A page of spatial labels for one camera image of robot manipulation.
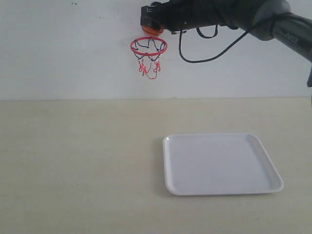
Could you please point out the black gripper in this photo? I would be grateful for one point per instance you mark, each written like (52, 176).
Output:
(177, 15)

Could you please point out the small orange basketball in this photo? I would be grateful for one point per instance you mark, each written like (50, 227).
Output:
(152, 32)

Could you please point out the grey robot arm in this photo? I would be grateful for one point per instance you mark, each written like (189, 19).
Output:
(263, 19)

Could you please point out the red mini basketball hoop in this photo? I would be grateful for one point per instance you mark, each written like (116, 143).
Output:
(148, 51)

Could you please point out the white plastic tray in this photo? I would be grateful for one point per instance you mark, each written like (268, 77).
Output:
(218, 164)

